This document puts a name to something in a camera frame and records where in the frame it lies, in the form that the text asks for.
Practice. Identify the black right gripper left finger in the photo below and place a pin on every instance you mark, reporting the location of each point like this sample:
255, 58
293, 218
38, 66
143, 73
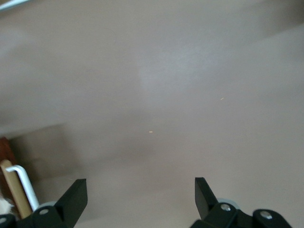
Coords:
69, 206

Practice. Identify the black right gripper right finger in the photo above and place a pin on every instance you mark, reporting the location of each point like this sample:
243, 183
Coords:
207, 206

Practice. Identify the wooden drawer with dark front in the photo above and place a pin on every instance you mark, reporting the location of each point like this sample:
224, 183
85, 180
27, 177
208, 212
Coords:
4, 149

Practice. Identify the light wooden slat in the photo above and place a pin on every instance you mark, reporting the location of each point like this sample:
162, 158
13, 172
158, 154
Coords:
14, 190

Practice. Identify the brown table cover sheet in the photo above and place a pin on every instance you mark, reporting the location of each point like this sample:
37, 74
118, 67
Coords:
152, 71

